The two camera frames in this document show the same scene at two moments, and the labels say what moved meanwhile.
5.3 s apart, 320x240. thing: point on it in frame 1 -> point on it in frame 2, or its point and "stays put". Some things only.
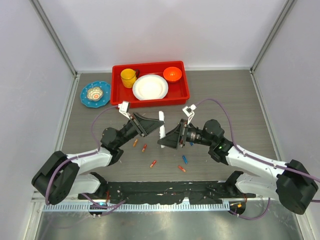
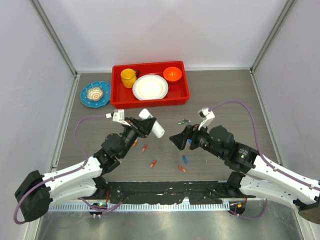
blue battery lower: (185, 159) stays put
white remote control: (162, 128) -> (157, 130)
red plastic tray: (149, 84) stays put
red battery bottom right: (181, 168) stays put
